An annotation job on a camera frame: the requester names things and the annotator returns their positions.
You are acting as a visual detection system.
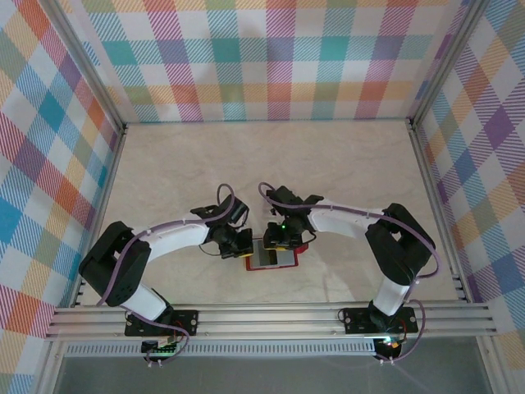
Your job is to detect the aluminium mounting rail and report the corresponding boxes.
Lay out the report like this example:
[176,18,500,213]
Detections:
[43,302,500,341]

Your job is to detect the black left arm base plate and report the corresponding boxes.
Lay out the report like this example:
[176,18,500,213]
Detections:
[124,309,200,338]

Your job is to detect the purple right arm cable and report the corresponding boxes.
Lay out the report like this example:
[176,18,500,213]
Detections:
[258,181,443,365]

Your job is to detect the aluminium frame post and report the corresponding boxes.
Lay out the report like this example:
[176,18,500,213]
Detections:
[48,0,127,136]
[409,0,493,129]

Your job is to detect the aluminium table side rail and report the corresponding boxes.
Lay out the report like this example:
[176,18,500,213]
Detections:
[70,122,129,309]
[408,117,473,305]

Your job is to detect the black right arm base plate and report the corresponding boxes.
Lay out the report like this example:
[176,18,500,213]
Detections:
[342,306,419,335]

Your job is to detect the red card holder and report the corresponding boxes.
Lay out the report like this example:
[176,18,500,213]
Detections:
[244,240,309,272]

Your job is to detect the slotted grey cable duct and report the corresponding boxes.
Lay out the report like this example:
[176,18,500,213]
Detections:
[64,342,377,358]

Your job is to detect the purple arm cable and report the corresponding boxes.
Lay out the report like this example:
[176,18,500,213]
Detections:
[97,183,237,369]
[258,181,443,365]

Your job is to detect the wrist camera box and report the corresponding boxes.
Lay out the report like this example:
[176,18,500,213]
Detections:
[223,195,250,226]
[265,185,305,217]

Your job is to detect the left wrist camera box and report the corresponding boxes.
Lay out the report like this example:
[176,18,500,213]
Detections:
[223,195,250,226]

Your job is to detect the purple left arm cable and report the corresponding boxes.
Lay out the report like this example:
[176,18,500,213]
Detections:
[97,183,237,369]

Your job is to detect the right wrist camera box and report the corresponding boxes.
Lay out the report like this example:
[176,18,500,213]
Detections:
[265,185,305,217]

